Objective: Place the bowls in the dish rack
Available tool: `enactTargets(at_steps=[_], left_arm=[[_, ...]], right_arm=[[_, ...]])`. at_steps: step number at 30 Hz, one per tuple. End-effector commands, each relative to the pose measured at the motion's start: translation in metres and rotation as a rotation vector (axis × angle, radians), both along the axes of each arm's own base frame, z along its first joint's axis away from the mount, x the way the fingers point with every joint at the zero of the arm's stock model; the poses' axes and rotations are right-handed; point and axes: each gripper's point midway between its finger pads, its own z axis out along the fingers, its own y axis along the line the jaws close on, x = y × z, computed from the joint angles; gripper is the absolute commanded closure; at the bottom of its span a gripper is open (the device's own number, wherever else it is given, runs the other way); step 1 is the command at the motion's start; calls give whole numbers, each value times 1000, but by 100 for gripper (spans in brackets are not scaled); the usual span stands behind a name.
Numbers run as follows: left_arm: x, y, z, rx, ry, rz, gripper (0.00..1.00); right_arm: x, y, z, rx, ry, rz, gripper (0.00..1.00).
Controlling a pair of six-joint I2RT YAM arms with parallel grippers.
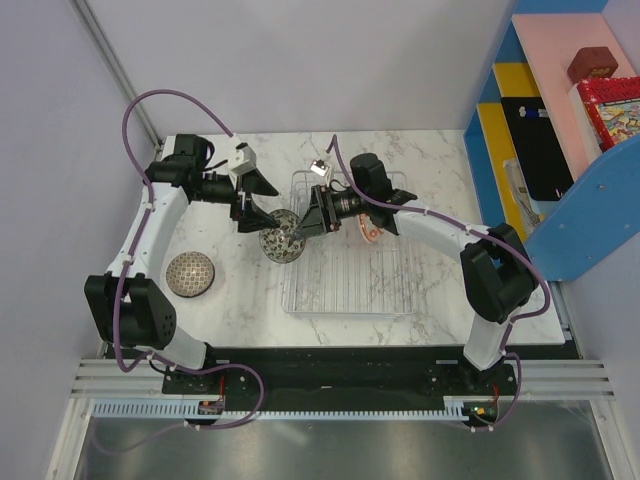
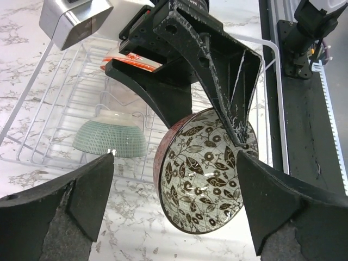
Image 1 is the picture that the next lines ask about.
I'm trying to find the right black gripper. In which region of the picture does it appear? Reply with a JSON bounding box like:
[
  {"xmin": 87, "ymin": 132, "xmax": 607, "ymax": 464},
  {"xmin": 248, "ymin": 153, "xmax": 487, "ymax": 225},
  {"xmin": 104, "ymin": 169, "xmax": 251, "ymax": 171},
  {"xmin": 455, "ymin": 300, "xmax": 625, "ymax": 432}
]
[{"xmin": 291, "ymin": 185, "xmax": 371, "ymax": 241}]

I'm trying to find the leaf patterned bowl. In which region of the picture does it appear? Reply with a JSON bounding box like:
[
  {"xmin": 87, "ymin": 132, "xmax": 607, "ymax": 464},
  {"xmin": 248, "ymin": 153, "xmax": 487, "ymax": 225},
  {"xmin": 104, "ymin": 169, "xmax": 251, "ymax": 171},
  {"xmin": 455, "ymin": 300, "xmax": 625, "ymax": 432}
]
[{"xmin": 258, "ymin": 209, "xmax": 306, "ymax": 264}]

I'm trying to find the orange patterned bowl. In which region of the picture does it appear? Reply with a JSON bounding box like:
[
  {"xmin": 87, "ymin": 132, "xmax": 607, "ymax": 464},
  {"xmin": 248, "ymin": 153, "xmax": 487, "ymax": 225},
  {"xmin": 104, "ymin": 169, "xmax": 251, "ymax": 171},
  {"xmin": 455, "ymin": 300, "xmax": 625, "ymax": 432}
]
[{"xmin": 358, "ymin": 213, "xmax": 385, "ymax": 244}]

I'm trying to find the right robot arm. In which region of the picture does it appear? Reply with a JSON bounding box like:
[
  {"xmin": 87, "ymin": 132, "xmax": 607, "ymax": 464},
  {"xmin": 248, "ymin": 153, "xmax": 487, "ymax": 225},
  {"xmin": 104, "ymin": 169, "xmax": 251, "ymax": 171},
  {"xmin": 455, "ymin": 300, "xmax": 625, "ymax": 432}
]
[{"xmin": 294, "ymin": 153, "xmax": 540, "ymax": 394}]

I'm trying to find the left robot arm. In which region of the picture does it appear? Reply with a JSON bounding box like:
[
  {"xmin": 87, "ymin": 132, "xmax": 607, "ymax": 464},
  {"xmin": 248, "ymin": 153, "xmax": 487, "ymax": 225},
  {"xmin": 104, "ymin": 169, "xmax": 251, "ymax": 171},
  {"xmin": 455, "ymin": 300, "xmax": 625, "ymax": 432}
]
[{"xmin": 84, "ymin": 134, "xmax": 279, "ymax": 393}]

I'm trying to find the grid patterned bowl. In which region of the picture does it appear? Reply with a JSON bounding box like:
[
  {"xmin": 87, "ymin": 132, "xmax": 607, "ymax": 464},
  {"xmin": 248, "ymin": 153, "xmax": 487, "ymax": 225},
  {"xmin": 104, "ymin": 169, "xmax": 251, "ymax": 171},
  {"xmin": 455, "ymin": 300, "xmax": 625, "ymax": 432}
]
[{"xmin": 165, "ymin": 251, "xmax": 215, "ymax": 298}]

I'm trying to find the yellow black panel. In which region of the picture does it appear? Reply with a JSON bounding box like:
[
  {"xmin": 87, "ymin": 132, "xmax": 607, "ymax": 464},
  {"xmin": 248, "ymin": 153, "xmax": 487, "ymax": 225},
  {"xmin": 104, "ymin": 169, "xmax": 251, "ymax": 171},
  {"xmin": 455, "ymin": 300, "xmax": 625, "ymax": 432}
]
[{"xmin": 476, "ymin": 62, "xmax": 544, "ymax": 139}]

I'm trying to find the blue shelf unit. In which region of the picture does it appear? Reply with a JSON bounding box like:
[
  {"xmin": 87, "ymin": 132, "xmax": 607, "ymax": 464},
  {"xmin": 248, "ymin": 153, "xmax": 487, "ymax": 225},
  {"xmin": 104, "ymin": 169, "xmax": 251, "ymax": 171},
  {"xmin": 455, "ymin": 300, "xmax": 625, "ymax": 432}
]
[{"xmin": 463, "ymin": 1, "xmax": 639, "ymax": 282}]

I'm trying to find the pink board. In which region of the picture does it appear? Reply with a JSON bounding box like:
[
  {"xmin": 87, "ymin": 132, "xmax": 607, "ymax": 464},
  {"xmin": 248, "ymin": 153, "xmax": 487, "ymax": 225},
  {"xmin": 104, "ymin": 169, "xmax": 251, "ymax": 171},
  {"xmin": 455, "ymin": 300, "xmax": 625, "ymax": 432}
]
[{"xmin": 512, "ymin": 13, "xmax": 617, "ymax": 179}]

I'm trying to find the red game box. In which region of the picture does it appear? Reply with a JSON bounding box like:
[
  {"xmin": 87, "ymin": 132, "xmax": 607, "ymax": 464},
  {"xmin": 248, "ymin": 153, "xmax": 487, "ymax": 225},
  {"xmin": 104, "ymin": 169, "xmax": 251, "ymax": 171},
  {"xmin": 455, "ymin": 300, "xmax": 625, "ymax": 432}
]
[{"xmin": 576, "ymin": 76, "xmax": 639, "ymax": 152}]

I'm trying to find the dark red box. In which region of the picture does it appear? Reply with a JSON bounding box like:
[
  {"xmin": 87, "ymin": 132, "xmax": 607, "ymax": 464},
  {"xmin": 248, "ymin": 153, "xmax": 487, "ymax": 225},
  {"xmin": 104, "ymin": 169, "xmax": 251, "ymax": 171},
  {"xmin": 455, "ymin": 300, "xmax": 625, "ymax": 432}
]
[{"xmin": 567, "ymin": 46, "xmax": 619, "ymax": 84}]

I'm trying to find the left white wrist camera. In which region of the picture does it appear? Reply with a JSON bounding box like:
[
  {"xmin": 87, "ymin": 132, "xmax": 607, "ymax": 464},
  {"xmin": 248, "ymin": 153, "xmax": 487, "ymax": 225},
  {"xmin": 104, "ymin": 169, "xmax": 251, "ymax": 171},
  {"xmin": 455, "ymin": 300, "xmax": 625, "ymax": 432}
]
[{"xmin": 227, "ymin": 142, "xmax": 257, "ymax": 190}]

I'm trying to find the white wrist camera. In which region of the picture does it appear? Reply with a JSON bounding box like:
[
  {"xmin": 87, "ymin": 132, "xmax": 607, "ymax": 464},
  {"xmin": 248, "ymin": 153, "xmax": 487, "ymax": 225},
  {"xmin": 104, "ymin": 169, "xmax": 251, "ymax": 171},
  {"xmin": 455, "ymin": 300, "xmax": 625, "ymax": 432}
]
[
  {"xmin": 227, "ymin": 142, "xmax": 257, "ymax": 190},
  {"xmin": 310, "ymin": 159, "xmax": 333, "ymax": 185}
]

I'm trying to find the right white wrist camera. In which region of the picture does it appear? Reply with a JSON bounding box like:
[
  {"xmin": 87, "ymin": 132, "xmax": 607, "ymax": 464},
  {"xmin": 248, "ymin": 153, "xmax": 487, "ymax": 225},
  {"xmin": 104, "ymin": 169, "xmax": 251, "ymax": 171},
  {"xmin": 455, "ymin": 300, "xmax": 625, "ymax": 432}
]
[{"xmin": 310, "ymin": 159, "xmax": 333, "ymax": 185}]

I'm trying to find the clear wire dish rack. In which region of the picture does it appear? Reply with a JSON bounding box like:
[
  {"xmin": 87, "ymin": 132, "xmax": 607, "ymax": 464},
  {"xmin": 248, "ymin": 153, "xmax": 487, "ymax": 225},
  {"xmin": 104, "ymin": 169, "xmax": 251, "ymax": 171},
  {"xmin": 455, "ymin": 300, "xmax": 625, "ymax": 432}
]
[{"xmin": 281, "ymin": 173, "xmax": 416, "ymax": 320}]

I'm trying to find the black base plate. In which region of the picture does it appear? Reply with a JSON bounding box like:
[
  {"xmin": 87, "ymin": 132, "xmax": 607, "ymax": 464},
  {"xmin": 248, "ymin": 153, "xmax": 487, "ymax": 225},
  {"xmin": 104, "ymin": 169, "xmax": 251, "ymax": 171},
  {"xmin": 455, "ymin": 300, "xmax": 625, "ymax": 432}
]
[{"xmin": 162, "ymin": 346, "xmax": 516, "ymax": 410}]

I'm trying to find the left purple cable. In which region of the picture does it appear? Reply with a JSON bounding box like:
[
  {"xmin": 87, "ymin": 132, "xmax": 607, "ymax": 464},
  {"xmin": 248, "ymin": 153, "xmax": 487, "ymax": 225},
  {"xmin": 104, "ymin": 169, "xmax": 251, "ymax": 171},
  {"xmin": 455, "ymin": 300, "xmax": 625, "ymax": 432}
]
[{"xmin": 113, "ymin": 89, "xmax": 264, "ymax": 374}]

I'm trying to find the purple cable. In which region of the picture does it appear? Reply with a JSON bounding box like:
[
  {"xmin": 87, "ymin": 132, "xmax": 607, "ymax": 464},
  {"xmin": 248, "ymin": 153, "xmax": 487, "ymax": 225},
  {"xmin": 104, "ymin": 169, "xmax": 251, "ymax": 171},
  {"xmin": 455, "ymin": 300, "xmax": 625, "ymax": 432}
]
[
  {"xmin": 113, "ymin": 89, "xmax": 264, "ymax": 374},
  {"xmin": 324, "ymin": 133, "xmax": 552, "ymax": 361}
]

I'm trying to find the white cable duct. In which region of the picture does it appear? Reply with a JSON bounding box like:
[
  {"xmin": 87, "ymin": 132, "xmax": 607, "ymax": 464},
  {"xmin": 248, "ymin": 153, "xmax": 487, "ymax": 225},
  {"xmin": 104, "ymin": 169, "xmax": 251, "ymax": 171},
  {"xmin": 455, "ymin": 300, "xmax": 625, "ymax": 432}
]
[{"xmin": 91, "ymin": 398, "xmax": 469, "ymax": 422}]

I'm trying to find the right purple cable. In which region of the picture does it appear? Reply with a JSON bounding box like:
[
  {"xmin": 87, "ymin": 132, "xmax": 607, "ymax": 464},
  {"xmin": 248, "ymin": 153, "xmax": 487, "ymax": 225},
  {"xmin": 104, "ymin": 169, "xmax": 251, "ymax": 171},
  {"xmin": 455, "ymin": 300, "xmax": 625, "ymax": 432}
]
[{"xmin": 324, "ymin": 133, "xmax": 552, "ymax": 361}]

